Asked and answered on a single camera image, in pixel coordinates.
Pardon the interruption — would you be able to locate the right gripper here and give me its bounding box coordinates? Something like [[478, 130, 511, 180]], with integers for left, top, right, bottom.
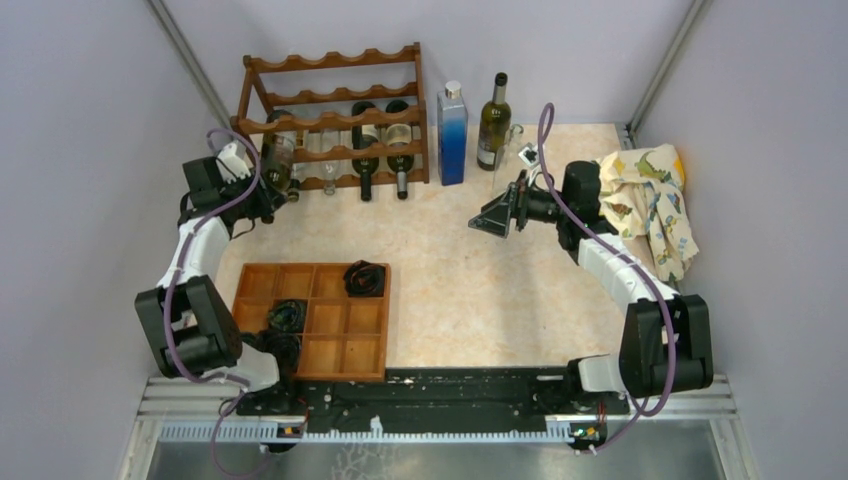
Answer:
[[469, 169, 572, 237]]

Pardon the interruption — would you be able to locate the clear liquor bottle black cap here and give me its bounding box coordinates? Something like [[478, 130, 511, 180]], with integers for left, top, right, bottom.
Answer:
[[287, 132, 308, 203]]

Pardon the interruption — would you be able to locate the dark bottle brown label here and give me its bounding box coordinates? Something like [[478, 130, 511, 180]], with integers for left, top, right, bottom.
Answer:
[[261, 130, 297, 193]]

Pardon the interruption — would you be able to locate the clear square glass bottle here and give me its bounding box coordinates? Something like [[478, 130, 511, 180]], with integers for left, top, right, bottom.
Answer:
[[318, 129, 340, 196]]

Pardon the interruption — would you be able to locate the tall green wine bottle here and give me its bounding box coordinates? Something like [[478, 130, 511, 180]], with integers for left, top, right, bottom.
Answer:
[[476, 72, 512, 171]]

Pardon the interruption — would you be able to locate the green wine bottle white label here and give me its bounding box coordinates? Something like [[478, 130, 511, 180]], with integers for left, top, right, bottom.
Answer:
[[351, 101, 380, 202]]

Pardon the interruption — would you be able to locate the green wine bottle dark label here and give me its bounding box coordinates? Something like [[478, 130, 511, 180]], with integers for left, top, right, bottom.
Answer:
[[383, 100, 414, 200]]

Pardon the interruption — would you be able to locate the clear tall glass bottle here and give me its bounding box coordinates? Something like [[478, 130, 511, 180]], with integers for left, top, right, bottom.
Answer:
[[491, 124, 524, 197]]

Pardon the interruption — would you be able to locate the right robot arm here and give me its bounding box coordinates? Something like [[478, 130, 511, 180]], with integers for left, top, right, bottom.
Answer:
[[468, 161, 714, 412]]

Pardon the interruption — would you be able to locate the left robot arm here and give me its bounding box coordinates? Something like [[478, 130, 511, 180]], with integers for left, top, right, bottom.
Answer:
[[134, 152, 300, 414]]

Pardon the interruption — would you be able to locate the blue square glass bottle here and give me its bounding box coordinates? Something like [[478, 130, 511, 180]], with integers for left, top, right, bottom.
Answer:
[[437, 80, 468, 186]]

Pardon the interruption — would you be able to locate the wooden wine rack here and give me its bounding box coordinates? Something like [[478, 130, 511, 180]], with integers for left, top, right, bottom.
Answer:
[[230, 42, 431, 184]]

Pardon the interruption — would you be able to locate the dinosaur print cloth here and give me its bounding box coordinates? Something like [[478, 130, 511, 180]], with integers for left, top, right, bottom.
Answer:
[[597, 143, 699, 282]]

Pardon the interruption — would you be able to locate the wooden compartment tray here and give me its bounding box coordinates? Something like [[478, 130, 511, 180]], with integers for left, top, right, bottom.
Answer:
[[232, 263, 391, 382]]

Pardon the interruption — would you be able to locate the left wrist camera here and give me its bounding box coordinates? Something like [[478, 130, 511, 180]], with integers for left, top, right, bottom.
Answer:
[[216, 141, 252, 184]]

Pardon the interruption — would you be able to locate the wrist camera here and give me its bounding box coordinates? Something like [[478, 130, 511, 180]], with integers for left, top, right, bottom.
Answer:
[[216, 141, 252, 184], [517, 142, 539, 177]]

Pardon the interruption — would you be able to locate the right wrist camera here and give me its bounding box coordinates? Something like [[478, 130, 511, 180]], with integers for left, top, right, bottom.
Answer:
[[517, 142, 539, 177]]

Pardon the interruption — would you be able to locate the black cable coil tray middle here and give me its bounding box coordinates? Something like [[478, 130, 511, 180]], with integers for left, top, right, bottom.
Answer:
[[267, 299, 307, 334]]

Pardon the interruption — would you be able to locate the black cable coil in tray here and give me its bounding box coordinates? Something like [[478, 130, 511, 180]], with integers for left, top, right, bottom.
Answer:
[[342, 259, 388, 297]]

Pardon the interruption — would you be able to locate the black cable coil tray corner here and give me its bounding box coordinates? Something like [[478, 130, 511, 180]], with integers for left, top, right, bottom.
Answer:
[[256, 329, 302, 373]]

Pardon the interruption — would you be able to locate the aluminium corner frame post right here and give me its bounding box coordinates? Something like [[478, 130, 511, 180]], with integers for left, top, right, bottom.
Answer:
[[627, 0, 712, 141]]

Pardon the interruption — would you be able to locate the aluminium corner frame post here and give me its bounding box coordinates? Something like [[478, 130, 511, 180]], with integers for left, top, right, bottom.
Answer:
[[627, 0, 712, 141], [143, 0, 230, 127]]

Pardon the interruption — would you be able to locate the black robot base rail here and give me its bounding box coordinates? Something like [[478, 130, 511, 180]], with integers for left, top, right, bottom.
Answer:
[[236, 367, 630, 434]]

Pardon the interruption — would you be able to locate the aluminium corner frame post left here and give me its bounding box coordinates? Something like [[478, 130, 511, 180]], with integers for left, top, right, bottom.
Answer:
[[143, 0, 230, 127]]

